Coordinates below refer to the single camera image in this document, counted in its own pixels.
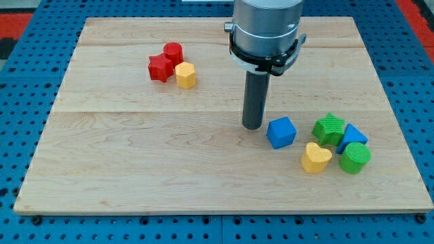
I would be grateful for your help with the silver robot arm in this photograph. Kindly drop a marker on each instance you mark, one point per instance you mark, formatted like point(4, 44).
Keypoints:
point(263, 35)

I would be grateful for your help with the red star block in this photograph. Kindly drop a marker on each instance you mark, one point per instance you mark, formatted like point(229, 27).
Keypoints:
point(160, 68)

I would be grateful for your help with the green star block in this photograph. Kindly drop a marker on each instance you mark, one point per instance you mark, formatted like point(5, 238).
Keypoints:
point(329, 130)

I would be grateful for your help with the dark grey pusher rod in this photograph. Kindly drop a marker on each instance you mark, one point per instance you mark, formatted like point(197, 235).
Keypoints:
point(255, 95)

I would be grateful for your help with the yellow hexagon block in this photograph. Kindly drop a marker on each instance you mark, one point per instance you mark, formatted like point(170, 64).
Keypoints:
point(185, 75)

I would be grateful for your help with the blue cube block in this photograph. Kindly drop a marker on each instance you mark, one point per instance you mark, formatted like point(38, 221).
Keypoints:
point(281, 132)

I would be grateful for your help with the wooden board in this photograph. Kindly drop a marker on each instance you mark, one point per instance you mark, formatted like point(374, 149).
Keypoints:
point(118, 143)

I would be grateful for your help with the red cylinder block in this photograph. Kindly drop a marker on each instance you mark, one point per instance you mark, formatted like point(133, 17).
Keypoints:
point(174, 52)

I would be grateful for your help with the yellow heart block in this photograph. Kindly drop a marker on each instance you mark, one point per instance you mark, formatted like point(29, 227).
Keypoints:
point(315, 158)

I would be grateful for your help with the blue triangle block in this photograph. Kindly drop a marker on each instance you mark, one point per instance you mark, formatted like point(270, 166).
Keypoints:
point(351, 134)

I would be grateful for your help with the green cylinder block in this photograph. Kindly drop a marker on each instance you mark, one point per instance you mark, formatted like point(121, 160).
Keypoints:
point(354, 157)

